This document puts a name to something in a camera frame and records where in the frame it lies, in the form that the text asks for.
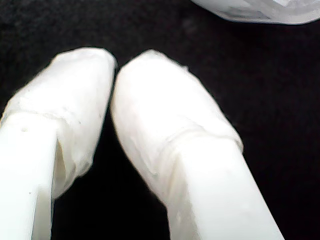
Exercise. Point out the white tape roll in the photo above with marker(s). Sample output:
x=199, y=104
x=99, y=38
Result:
x=250, y=10

